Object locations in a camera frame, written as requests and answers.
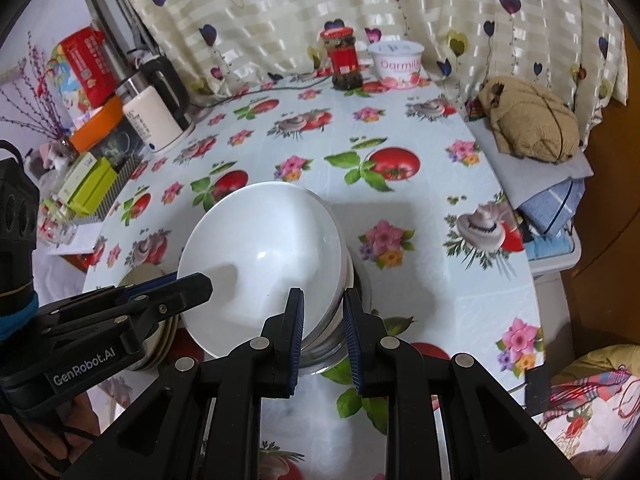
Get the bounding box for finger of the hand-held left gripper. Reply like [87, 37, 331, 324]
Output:
[47, 271, 179, 313]
[42, 272, 214, 356]

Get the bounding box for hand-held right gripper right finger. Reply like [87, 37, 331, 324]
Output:
[342, 286, 586, 480]

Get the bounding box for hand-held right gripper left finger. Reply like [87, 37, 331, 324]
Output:
[82, 287, 307, 480]

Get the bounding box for beige butterfly print plate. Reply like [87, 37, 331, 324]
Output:
[118, 265, 180, 342]

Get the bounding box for stainless steel bowl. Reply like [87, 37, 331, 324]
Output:
[299, 272, 376, 377]

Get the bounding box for person's left hand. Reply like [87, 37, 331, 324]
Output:
[0, 390, 103, 473]

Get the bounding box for white board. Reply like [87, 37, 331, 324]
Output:
[47, 230, 101, 257]

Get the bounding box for floral fruit print tablecloth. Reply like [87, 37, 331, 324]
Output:
[82, 72, 543, 480]

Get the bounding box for cluster of glass jars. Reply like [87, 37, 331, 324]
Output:
[37, 192, 81, 247]

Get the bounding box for green box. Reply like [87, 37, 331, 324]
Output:
[57, 156, 118, 213]

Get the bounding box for green boxes in tray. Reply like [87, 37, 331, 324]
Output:
[70, 152, 151, 223]

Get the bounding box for white labelled box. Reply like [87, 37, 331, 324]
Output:
[57, 152, 98, 196]

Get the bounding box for black patterned box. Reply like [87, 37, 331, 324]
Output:
[92, 122, 143, 166]

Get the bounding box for white electric kettle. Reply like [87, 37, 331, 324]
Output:
[116, 56, 197, 155]

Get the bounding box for orange box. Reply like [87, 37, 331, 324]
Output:
[69, 95, 126, 153]

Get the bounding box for colourful snack bag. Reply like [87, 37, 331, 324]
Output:
[45, 45, 87, 116]

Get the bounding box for purple flower branches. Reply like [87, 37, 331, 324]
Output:
[0, 32, 68, 142]

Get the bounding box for red cardboard box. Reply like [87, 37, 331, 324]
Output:
[60, 27, 118, 108]

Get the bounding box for grey folded cloth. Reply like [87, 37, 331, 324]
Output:
[465, 120, 596, 211]

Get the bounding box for red plaid cloth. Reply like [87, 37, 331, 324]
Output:
[540, 367, 640, 461]

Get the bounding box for blue folded towel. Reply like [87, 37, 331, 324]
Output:
[517, 177, 586, 237]

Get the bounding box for yellow cushion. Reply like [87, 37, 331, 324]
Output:
[555, 344, 640, 386]

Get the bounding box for wooden furniture panel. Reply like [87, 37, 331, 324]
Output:
[560, 25, 640, 361]

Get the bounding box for red lid sauce jar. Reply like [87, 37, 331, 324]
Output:
[320, 26, 363, 91]

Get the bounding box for white yogurt tub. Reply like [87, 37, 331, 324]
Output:
[367, 40, 426, 90]

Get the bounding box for brown quilted cushion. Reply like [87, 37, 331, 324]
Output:
[479, 76, 582, 162]

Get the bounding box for cream heart print curtain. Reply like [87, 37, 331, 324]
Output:
[102, 0, 628, 126]

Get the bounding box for black power cable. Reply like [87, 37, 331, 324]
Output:
[190, 76, 341, 111]

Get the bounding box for steel frame panel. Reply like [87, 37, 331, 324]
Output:
[79, 0, 161, 86]

